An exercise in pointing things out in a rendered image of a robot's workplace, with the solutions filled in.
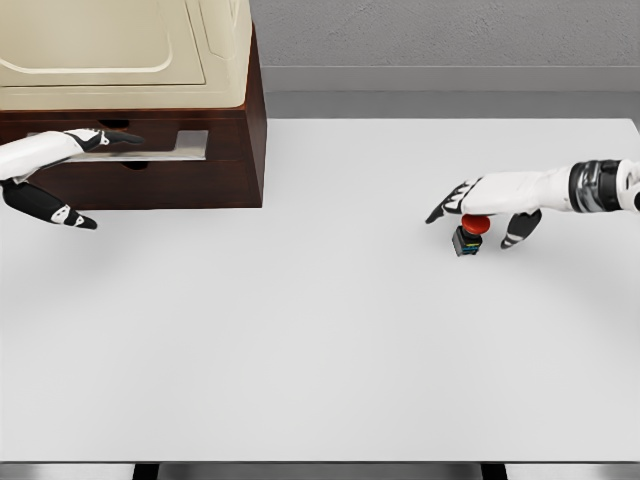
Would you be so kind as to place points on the brown wooden cabinet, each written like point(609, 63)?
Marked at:
point(254, 125)

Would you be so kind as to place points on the red button black switch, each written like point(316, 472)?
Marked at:
point(470, 237)

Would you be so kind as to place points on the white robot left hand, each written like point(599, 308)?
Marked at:
point(35, 150)

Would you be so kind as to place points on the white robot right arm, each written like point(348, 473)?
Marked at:
point(595, 185)

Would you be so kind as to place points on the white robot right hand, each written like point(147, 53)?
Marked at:
point(500, 192)

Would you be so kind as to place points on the plain brown drawer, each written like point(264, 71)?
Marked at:
point(175, 185)

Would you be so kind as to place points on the cream cabinet top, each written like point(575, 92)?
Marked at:
point(125, 50)

